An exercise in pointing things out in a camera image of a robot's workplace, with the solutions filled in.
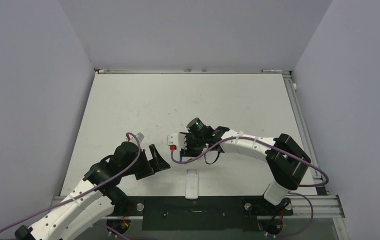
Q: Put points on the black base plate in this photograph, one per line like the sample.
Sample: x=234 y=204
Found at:
x=176 y=213

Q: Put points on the white remote control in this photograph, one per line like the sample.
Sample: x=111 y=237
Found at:
x=192 y=184

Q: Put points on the aluminium frame rail right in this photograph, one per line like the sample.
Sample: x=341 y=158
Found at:
x=303 y=130

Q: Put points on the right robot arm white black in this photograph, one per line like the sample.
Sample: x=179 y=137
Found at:
x=287 y=161

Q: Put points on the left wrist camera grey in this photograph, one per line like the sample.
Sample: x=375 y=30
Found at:
x=140 y=136

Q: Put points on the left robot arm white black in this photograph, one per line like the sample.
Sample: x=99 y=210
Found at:
x=97 y=195

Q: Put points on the aluminium frame rail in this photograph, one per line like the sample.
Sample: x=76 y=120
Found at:
x=192 y=71
x=303 y=130

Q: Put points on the aluminium frame rail back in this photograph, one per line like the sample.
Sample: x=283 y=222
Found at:
x=192 y=71

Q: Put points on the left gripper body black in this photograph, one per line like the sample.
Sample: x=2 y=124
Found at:
x=141 y=168

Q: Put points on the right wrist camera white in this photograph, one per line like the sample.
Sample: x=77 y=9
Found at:
x=178 y=140

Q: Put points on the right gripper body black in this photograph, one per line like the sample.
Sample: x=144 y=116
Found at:
x=195 y=145

